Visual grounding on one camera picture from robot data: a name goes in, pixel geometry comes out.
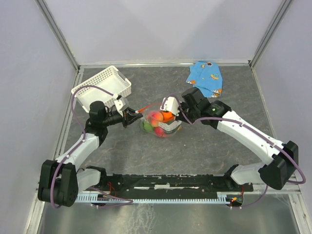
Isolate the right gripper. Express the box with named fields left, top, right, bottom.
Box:
left=172, top=101, right=199, bottom=125

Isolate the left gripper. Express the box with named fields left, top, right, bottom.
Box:
left=102, top=107, right=143, bottom=128

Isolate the orange toy fruit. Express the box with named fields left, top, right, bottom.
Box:
left=161, top=112, right=175, bottom=123

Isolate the green watermelon toy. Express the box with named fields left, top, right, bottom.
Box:
left=140, top=121, right=154, bottom=133

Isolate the peach toy fruit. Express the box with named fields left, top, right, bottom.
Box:
left=148, top=111, right=164, bottom=127

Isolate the clear zip top bag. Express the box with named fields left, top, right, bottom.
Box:
left=139, top=102, right=182, bottom=137

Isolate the red apple toy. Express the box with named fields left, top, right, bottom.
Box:
left=154, top=127, right=168, bottom=138

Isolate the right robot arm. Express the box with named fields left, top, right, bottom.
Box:
left=165, top=88, right=298, bottom=191

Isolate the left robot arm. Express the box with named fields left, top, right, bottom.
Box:
left=38, top=98, right=143, bottom=208

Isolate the white plastic basket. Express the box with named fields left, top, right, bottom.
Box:
left=71, top=66, right=132, bottom=113

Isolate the blue patterned cloth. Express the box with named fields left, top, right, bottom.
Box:
left=186, top=61, right=223, bottom=98

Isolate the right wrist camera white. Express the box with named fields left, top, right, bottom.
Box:
left=160, top=97, right=179, bottom=117

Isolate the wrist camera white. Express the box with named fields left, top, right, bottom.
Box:
left=160, top=97, right=179, bottom=117
left=114, top=95, right=129, bottom=117

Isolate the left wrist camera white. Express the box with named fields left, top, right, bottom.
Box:
left=114, top=95, right=129, bottom=117

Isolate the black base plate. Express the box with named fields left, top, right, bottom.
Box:
left=94, top=174, right=254, bottom=200

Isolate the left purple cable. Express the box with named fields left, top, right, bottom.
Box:
left=51, top=85, right=134, bottom=210

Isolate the light blue cable duct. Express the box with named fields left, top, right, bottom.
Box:
left=75, top=192, right=230, bottom=205

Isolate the aluminium frame rail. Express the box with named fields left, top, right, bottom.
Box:
left=36, top=173, right=302, bottom=193

